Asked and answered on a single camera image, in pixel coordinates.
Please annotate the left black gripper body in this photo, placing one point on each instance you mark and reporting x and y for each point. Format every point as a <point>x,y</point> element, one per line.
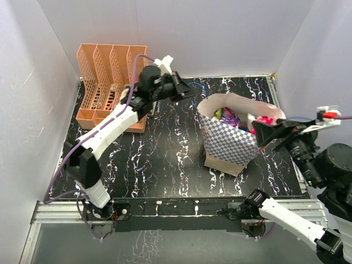
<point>166,88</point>

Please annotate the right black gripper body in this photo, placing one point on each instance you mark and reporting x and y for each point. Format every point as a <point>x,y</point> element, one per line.
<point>300,146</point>

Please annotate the pink chips bag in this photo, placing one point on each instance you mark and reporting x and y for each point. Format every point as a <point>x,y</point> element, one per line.
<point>262,119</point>

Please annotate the blue checkered paper bag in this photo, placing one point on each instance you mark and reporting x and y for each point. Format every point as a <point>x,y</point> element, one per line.
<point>229,149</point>

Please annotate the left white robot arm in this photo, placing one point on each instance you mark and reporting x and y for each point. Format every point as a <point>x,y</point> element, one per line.
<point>82,163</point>

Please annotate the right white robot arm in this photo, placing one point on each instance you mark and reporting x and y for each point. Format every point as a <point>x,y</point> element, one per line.
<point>328,170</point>

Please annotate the purple Fox's candy bag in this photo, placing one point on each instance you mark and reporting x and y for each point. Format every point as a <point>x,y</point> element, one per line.
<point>228,117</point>

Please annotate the rainbow candy bag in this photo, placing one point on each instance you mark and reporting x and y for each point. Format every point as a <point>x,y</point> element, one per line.
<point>219,113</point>

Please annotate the orange plastic file organizer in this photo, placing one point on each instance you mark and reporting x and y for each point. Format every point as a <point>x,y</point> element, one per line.
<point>107,71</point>

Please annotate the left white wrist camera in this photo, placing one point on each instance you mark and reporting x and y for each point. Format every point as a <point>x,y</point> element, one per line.
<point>164,64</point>

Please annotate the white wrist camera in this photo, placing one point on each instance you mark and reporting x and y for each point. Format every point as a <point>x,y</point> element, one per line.
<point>164,64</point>
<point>327,117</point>

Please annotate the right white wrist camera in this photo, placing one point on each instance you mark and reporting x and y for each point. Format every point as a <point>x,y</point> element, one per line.
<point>327,117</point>

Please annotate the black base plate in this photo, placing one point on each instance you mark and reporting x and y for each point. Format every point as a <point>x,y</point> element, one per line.
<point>250,227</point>

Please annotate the aluminium frame rail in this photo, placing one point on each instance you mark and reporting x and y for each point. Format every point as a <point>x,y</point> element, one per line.
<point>72,212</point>

